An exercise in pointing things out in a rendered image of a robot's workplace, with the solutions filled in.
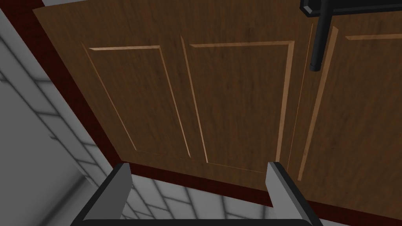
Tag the brown wooden panelled door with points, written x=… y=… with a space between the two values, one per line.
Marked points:
x=226 y=103

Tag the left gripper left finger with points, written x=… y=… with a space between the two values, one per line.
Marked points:
x=110 y=197

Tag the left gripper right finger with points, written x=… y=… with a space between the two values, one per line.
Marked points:
x=284 y=196

